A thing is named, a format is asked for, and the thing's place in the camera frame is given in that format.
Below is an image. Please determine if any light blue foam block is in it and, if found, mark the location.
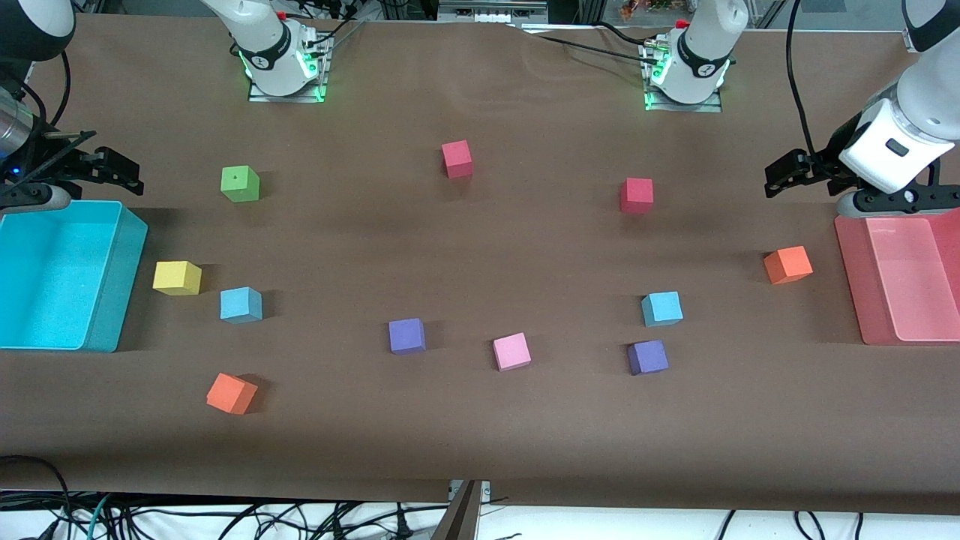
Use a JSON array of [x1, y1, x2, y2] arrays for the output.
[[220, 286, 263, 325], [641, 291, 684, 328]]

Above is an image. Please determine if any cyan plastic bin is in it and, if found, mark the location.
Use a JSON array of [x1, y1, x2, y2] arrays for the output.
[[0, 199, 149, 353]]

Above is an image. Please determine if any pink plastic bin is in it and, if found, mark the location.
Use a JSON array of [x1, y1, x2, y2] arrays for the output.
[[834, 208, 960, 347]]

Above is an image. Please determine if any orange foam block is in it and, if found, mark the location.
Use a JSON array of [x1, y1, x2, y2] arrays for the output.
[[206, 372, 259, 416], [763, 245, 814, 285]]

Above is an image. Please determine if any yellow foam block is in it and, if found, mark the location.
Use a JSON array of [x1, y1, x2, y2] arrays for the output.
[[152, 260, 203, 296]]

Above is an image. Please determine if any green foam block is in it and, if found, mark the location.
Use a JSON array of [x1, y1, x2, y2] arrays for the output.
[[220, 166, 261, 203]]

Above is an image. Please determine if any red foam block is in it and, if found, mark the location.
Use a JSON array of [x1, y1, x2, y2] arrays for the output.
[[441, 139, 474, 179], [619, 178, 654, 215]]

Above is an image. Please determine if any purple foam block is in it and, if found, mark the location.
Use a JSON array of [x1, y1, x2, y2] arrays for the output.
[[627, 340, 670, 376], [388, 318, 427, 356]]

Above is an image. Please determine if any pink foam block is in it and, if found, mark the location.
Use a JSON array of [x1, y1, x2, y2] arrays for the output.
[[493, 332, 533, 372]]

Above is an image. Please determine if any brown table cover sheet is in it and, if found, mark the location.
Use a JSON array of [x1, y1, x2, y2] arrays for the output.
[[0, 13, 960, 517]]

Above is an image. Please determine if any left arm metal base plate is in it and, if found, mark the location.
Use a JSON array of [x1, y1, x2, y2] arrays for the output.
[[643, 88, 724, 113]]

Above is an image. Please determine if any black looped floor cable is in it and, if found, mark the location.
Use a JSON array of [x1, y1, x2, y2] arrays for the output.
[[0, 455, 74, 540]]

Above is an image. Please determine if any black cable to arm base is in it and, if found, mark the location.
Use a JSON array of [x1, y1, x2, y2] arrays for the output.
[[300, 0, 368, 50], [536, 21, 655, 59]]

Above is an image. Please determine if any green floor cable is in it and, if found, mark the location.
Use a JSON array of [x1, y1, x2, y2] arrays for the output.
[[86, 493, 113, 540]]

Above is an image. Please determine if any aluminium frame bar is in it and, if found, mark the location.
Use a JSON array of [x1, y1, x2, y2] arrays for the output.
[[439, 0, 548, 23]]

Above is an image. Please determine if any black camera post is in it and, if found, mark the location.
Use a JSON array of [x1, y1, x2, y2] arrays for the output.
[[431, 480, 485, 540]]

